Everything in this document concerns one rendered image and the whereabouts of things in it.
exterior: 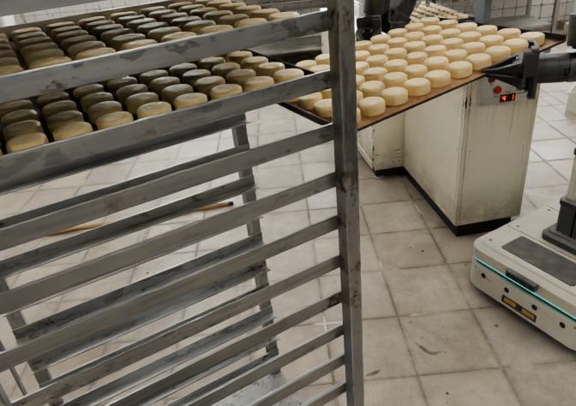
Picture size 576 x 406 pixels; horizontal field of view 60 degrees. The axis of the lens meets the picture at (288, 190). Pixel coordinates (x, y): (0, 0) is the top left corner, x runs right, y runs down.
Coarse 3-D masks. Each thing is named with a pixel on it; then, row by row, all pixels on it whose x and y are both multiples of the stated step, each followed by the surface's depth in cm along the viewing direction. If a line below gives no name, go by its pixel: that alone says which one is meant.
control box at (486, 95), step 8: (480, 80) 204; (488, 80) 202; (496, 80) 203; (480, 88) 205; (488, 88) 204; (504, 88) 205; (512, 88) 206; (480, 96) 206; (488, 96) 206; (496, 96) 206; (504, 96) 207; (512, 96) 207; (520, 96) 208; (480, 104) 207
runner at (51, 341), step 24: (336, 216) 91; (288, 240) 87; (216, 264) 81; (240, 264) 83; (168, 288) 78; (192, 288) 80; (120, 312) 75; (48, 336) 70; (72, 336) 72; (0, 360) 68; (24, 360) 70
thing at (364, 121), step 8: (544, 48) 106; (472, 72) 101; (480, 72) 100; (456, 80) 99; (464, 80) 98; (432, 88) 97; (440, 88) 96; (448, 88) 96; (408, 96) 96; (424, 96) 94; (432, 96) 94; (296, 104) 101; (408, 104) 92; (312, 112) 97; (384, 112) 91; (392, 112) 91; (328, 120) 92; (368, 120) 89; (376, 120) 89
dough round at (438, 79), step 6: (432, 72) 99; (438, 72) 98; (444, 72) 98; (426, 78) 97; (432, 78) 96; (438, 78) 96; (444, 78) 96; (450, 78) 97; (432, 84) 97; (438, 84) 96; (444, 84) 96
